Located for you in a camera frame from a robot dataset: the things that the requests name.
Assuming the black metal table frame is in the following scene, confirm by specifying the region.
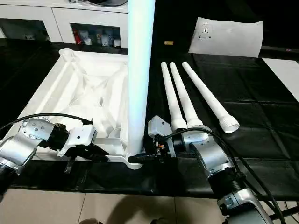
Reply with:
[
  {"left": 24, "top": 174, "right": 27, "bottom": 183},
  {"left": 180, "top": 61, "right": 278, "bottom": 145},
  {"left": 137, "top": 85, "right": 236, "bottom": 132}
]
[{"left": 271, "top": 205, "right": 299, "bottom": 221}]

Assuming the black hanging strap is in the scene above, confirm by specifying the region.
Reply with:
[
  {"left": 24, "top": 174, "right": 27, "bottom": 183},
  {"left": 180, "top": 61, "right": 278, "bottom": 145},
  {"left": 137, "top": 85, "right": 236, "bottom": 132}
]
[{"left": 64, "top": 156, "right": 76, "bottom": 174}]

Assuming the white plastic table leg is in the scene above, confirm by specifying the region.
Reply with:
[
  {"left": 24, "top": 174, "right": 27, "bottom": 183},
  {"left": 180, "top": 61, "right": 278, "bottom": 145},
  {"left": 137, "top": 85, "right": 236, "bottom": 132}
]
[
  {"left": 160, "top": 61, "right": 188, "bottom": 132},
  {"left": 181, "top": 61, "right": 240, "bottom": 134},
  {"left": 125, "top": 0, "right": 156, "bottom": 160},
  {"left": 169, "top": 62, "right": 203, "bottom": 129}
]

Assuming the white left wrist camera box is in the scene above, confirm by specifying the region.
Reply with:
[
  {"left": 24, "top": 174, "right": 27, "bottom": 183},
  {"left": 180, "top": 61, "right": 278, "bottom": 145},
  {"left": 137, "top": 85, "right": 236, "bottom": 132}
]
[{"left": 57, "top": 124, "right": 98, "bottom": 158}]

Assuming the white plastic table top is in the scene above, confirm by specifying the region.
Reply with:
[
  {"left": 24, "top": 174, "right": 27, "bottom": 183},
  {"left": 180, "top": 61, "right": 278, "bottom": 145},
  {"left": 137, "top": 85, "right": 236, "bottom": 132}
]
[{"left": 17, "top": 48, "right": 147, "bottom": 170}]

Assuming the white flat board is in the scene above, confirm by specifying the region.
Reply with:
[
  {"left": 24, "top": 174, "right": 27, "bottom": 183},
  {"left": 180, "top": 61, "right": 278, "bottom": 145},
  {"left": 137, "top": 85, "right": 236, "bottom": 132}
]
[{"left": 262, "top": 57, "right": 299, "bottom": 104}]

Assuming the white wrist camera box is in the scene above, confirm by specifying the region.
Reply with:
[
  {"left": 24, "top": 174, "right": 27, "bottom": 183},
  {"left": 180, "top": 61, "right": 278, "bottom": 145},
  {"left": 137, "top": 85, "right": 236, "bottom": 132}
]
[
  {"left": 147, "top": 115, "right": 176, "bottom": 157},
  {"left": 57, "top": 124, "right": 98, "bottom": 158}
]

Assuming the black mat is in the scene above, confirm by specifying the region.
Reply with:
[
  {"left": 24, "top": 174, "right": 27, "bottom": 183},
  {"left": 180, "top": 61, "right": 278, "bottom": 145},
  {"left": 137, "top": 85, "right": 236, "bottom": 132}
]
[{"left": 0, "top": 38, "right": 299, "bottom": 201}]

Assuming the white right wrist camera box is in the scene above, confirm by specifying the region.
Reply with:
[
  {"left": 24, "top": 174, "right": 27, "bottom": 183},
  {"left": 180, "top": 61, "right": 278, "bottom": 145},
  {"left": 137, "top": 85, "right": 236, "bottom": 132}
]
[{"left": 147, "top": 115, "right": 176, "bottom": 157}]

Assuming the white cabinet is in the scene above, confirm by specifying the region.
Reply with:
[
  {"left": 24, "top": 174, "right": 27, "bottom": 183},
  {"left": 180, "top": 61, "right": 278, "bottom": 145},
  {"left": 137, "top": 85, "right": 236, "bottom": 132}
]
[{"left": 0, "top": 0, "right": 129, "bottom": 49}]

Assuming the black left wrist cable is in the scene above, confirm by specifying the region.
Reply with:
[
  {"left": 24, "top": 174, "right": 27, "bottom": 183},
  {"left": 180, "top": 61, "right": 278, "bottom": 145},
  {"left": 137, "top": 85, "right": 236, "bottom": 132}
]
[{"left": 0, "top": 113, "right": 93, "bottom": 130}]

